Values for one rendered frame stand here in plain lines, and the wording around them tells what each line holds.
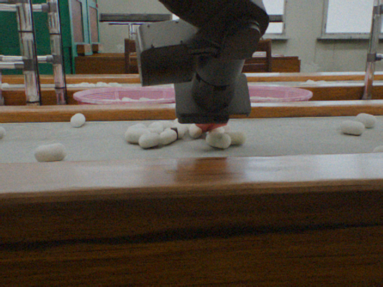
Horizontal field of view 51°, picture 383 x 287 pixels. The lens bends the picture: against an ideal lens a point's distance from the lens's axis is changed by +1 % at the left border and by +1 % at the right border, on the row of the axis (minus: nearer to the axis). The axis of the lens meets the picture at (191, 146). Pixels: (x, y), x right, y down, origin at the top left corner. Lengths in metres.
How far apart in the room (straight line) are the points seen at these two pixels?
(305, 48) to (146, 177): 5.61
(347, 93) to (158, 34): 0.83
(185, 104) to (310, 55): 5.45
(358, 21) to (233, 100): 5.67
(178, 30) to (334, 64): 5.68
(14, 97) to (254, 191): 0.86
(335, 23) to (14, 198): 5.83
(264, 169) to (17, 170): 0.24
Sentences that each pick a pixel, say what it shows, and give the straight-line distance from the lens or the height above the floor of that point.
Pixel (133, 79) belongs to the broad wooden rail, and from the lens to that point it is 1.41.
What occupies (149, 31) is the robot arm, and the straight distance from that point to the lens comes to 0.44.
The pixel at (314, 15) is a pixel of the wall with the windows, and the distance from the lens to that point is 5.96.
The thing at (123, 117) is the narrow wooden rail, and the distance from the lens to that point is 0.74.
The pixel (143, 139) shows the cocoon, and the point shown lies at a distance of 0.54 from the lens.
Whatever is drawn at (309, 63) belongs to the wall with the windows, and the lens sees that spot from 5.95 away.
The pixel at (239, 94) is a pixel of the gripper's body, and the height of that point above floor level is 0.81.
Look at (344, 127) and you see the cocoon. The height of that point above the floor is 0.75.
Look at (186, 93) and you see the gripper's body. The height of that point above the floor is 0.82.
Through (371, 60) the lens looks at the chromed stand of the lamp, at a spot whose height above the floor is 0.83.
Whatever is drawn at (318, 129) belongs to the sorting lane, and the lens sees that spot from 0.70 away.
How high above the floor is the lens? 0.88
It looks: 15 degrees down
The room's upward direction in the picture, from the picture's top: straight up
